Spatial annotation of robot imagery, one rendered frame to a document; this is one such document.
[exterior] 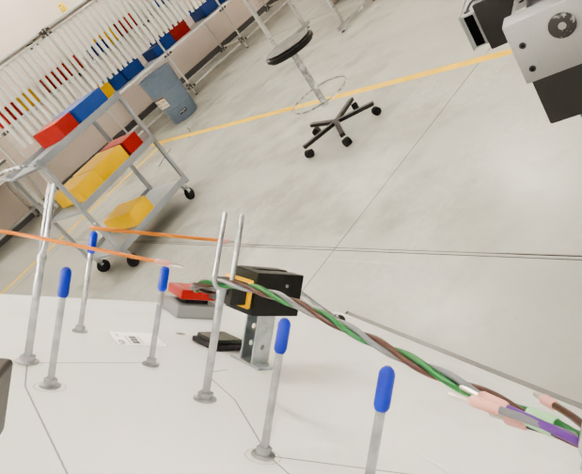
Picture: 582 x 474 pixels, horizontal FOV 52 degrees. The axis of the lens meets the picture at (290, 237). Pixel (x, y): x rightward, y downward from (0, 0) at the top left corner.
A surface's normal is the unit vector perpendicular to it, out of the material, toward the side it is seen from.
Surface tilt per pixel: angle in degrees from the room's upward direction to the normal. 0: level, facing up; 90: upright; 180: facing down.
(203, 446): 50
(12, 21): 90
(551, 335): 0
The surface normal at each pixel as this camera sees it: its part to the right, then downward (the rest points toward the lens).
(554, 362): -0.54, -0.73
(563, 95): -0.32, 0.65
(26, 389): 0.16, -0.99
